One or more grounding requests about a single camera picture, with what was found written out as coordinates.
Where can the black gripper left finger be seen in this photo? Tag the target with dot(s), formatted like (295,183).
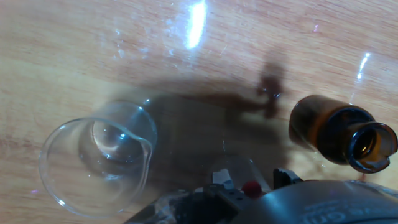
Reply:
(222,193)

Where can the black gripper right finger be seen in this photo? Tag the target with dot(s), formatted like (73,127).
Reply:
(284,179)

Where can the brown wooden board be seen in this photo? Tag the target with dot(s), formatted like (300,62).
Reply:
(93,46)

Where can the amber glass bottle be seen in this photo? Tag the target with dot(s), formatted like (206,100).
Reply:
(335,133)

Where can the clear glass beaker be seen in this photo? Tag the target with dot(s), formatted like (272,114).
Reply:
(93,161)
(245,169)

